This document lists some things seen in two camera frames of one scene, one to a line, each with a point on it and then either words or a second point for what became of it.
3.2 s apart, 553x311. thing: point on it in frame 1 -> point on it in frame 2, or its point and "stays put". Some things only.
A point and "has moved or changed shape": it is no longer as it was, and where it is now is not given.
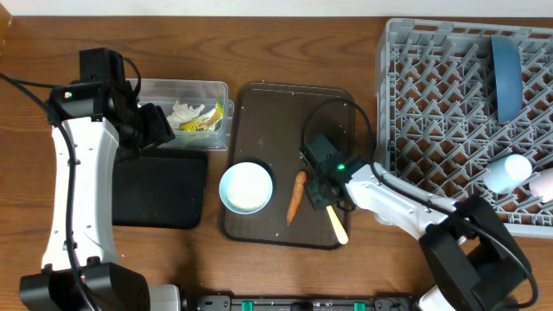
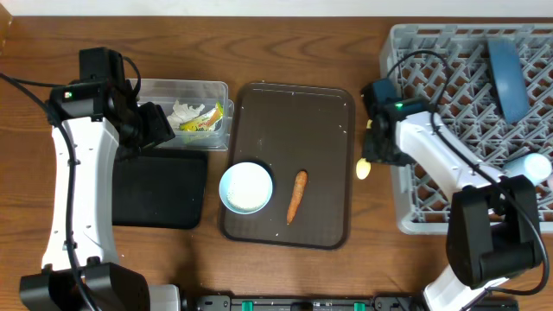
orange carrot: [296, 196] stays put
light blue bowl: [245, 188] stays put
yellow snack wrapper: [206, 122] stays put
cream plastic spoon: [341, 233] has moved or changed shape
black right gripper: [319, 200] -> [372, 155]
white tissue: [182, 113] stays put
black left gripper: [160, 130] stays put
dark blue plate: [508, 78] stays put
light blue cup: [505, 173] has moved or changed shape
